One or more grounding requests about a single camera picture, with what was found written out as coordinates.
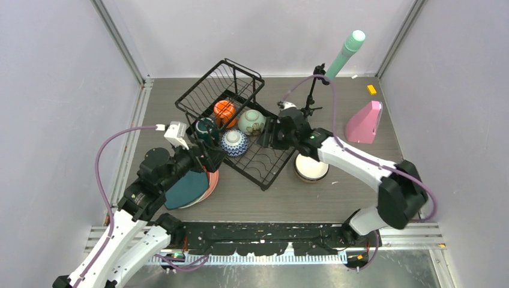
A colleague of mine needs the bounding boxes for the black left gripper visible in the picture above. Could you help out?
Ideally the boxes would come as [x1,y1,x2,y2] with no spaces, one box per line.
[161,137,227,191]

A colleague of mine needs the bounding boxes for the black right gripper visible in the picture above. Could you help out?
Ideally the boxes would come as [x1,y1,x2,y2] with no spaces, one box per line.
[257,117,298,151]

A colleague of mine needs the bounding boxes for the light green bowl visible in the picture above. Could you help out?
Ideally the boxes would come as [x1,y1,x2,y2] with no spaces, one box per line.
[237,109,267,136]

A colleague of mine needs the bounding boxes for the red patterned bowl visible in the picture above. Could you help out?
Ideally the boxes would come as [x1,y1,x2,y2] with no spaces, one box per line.
[220,130,249,157]

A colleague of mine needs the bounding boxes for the dark green mug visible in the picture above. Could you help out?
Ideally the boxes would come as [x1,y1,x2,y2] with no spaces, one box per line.
[194,118,220,146]

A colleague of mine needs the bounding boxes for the orange mug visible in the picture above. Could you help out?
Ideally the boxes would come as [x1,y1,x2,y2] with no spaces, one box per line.
[213,100,236,128]

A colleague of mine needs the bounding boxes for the white blue-rimmed bowl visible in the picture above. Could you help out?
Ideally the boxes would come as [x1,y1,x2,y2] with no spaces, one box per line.
[294,154,329,176]

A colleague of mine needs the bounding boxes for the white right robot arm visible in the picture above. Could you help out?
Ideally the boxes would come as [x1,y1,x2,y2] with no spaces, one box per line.
[258,101,431,246]

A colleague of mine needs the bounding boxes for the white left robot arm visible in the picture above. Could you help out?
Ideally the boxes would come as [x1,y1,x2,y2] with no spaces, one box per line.
[52,143,226,287]

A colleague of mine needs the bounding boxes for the pink round plate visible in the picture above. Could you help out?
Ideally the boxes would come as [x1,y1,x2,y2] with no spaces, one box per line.
[187,170,219,207]

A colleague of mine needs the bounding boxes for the teal square plate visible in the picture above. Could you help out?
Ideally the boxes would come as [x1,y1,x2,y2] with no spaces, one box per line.
[164,172,209,210]

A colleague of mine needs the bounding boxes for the brown striped bowl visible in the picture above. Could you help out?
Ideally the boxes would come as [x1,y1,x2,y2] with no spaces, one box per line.
[295,169,330,183]

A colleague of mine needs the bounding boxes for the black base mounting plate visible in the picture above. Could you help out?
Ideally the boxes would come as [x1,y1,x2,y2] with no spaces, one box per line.
[170,222,381,256]

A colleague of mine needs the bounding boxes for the black mini tripod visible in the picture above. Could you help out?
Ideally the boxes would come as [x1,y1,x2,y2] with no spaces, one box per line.
[301,63,326,119]

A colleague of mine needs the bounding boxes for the pink wedge object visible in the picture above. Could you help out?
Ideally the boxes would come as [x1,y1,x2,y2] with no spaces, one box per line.
[345,101,384,144]

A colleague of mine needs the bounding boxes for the yellow small block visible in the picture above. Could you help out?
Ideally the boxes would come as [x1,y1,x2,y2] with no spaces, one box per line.
[366,85,378,95]

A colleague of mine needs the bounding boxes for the mint green microphone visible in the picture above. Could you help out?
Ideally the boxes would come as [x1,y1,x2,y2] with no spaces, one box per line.
[325,29,366,79]

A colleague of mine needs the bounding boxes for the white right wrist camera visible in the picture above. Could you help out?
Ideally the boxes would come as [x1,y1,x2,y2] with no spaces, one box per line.
[277,101,296,112]

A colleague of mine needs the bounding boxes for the black wire dish rack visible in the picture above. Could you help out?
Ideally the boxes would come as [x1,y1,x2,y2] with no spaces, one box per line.
[175,58,295,190]

